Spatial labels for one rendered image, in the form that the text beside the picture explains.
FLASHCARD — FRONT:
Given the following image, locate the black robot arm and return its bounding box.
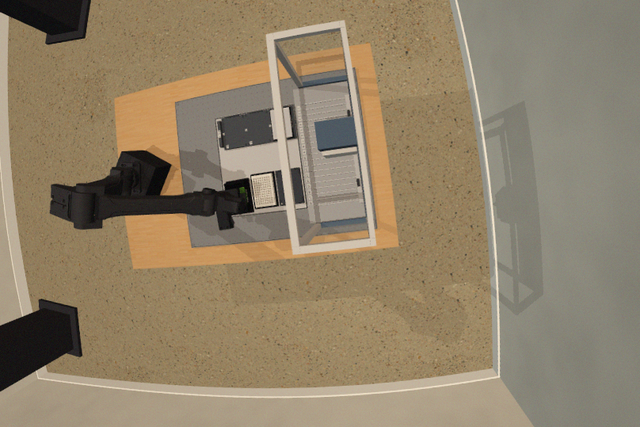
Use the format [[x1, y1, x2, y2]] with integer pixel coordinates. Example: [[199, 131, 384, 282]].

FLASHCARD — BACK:
[[50, 162, 246, 231]]

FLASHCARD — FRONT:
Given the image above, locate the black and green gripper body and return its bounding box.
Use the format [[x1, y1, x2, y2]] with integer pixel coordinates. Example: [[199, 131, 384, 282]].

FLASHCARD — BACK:
[[218, 189, 246, 201]]

